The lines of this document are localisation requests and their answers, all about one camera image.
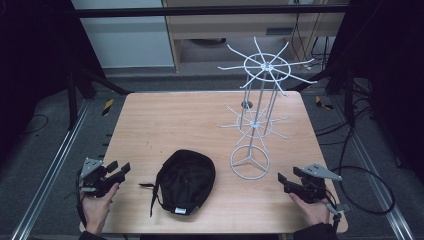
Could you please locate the dark curtain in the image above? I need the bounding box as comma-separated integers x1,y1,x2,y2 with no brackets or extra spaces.
327,0,424,186
0,0,105,163

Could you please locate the person's right hand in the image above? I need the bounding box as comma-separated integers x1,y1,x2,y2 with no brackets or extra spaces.
288,192,333,228

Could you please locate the black cap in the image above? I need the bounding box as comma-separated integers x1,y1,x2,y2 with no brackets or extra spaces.
138,149,217,218

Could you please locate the white cabinet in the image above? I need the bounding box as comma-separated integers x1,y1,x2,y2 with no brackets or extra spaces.
71,0,176,70

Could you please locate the light wooden desk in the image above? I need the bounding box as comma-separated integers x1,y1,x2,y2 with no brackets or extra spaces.
161,0,350,73

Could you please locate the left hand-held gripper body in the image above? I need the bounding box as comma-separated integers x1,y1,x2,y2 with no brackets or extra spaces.
79,157,117,198

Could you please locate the white wire hanging rack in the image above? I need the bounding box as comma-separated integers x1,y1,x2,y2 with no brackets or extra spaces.
217,36,319,181

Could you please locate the person's left hand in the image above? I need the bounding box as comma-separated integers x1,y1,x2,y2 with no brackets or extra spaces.
80,182,121,236

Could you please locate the black looped floor cable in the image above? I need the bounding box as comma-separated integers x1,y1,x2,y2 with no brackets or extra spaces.
314,125,397,216

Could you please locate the thin black floor cable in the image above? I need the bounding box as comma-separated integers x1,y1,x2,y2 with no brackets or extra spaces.
22,113,50,136

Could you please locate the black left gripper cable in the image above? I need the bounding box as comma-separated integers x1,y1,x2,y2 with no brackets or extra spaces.
75,168,89,230

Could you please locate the aluminium floor rail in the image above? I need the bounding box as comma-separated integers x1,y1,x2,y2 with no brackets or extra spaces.
332,95,415,240
10,99,92,240

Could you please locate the bundle of hanging black cables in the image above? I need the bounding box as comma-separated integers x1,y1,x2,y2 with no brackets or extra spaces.
290,12,332,72

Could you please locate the black metal stand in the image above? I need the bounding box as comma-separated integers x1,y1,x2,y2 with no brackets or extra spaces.
292,64,357,128
65,64,132,132

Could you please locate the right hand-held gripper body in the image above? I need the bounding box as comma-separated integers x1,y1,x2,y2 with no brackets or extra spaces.
292,163,352,216

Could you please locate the black horizontal frame bar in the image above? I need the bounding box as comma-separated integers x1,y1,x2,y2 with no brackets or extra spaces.
71,4,350,18

